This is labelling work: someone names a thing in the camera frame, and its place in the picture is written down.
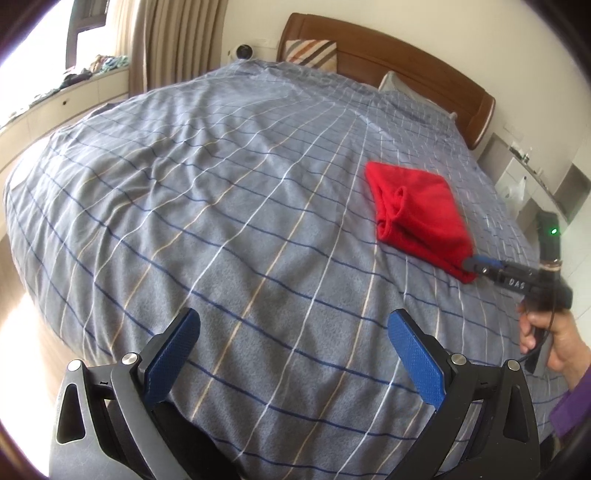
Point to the plastic bag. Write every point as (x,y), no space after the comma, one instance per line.
(517,189)

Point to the window bench cabinet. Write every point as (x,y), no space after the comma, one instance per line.
(60,115)

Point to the grey checked duvet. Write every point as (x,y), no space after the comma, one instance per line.
(231,207)

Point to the white desk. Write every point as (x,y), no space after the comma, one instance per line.
(508,166)

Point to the window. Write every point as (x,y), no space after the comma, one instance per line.
(46,46)

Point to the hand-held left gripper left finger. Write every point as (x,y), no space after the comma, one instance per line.
(173,350)

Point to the wooden headboard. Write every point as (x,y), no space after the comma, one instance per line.
(392,60)

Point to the person's right hand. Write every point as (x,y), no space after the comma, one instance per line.
(561,337)

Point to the person's right forearm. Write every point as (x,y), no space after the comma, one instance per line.
(577,401)

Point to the striped cushion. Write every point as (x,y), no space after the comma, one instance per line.
(311,54)

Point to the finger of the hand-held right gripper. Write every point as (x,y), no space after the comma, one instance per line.
(498,273)

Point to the pile of clothes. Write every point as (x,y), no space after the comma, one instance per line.
(97,69)

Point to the beige curtain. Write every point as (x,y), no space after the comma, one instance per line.
(180,41)

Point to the red towel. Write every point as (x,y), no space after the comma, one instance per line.
(429,217)

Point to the grey pillow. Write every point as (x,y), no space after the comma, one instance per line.
(392,84)

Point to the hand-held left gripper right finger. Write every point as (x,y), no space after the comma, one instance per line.
(415,355)

